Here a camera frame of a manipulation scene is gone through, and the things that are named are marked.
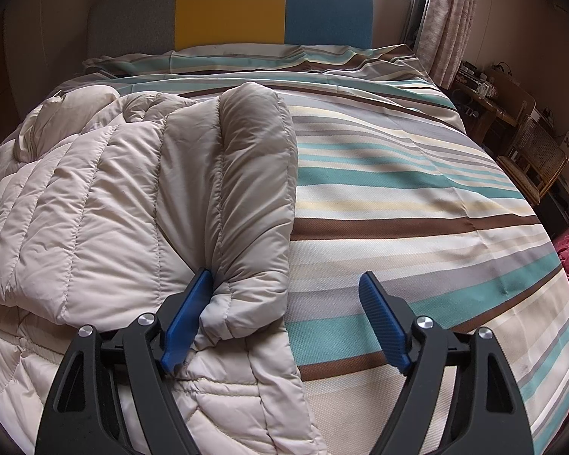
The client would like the cluster of small desk items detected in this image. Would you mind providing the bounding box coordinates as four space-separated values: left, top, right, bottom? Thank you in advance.
457 61 500 99

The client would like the wooden table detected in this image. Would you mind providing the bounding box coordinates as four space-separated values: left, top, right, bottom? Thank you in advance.
450 64 520 139

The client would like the beige quilted puffer coat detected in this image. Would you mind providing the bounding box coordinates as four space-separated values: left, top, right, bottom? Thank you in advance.
0 80 330 455

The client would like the striped pillow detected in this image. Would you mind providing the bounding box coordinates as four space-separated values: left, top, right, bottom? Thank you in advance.
83 44 425 79

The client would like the grey yellow blue headboard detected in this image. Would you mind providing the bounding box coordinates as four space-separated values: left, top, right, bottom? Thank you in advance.
86 0 374 54

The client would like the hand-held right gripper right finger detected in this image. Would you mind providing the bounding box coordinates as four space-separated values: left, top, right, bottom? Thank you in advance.
358 270 536 455

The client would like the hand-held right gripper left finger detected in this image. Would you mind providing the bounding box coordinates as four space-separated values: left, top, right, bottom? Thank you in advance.
35 268 214 455

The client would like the floral beige curtain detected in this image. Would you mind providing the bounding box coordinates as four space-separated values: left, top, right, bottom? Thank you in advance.
415 0 476 90

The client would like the striped bed cover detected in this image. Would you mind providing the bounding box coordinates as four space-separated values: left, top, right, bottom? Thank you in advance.
52 44 569 455

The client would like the rattan chair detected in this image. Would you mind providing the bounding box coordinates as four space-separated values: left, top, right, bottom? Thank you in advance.
495 115 569 206

